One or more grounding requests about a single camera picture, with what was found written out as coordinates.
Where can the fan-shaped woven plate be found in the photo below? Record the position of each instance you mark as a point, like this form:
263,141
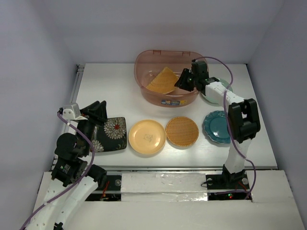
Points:
164,82

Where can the black square floral plate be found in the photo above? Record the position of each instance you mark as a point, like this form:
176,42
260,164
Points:
111,136

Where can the teal scalloped plate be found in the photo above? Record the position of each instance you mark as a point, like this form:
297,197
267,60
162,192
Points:
215,127

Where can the aluminium table rail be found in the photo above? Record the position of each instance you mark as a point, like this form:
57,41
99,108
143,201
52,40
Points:
73,97

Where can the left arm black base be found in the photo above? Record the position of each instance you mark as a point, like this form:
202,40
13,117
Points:
111,191

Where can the light green floral plate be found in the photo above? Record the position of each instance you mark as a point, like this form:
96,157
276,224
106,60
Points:
211,99

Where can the white foam front board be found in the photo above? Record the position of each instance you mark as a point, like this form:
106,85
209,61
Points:
168,201

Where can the yellow round plate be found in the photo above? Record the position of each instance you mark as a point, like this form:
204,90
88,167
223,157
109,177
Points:
147,137

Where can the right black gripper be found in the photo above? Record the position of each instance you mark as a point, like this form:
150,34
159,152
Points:
182,82

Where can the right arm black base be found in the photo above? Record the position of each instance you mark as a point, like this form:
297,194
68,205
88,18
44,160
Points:
216,183

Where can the round woven basket plate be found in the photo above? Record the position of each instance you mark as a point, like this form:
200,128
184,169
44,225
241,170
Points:
182,131

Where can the pink translucent plastic bin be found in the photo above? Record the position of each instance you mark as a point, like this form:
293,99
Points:
157,71

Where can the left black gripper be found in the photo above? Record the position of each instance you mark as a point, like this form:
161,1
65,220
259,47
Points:
96,112

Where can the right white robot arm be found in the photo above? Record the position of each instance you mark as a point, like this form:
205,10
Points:
242,116

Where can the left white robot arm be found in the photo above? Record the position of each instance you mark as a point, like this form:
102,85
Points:
74,176

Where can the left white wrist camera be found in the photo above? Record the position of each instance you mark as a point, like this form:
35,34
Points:
71,112

